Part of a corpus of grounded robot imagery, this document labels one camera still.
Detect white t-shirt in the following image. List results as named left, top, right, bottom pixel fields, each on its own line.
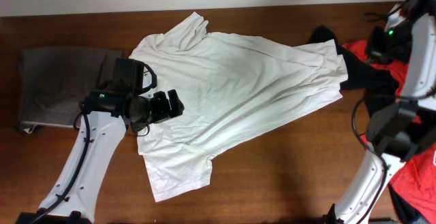
left=131, top=13, right=348, bottom=202

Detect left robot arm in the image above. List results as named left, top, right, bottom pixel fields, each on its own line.
left=16, top=59, right=184, bottom=223

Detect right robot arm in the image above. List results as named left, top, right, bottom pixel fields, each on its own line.
left=322, top=0, right=435, bottom=223

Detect black garment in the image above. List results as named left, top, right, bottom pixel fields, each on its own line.
left=308, top=26, right=402, bottom=116

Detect folded grey trousers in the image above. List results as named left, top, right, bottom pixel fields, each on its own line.
left=16, top=46, right=122, bottom=134

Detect red t-shirt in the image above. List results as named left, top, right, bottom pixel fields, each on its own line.
left=342, top=39, right=436, bottom=224

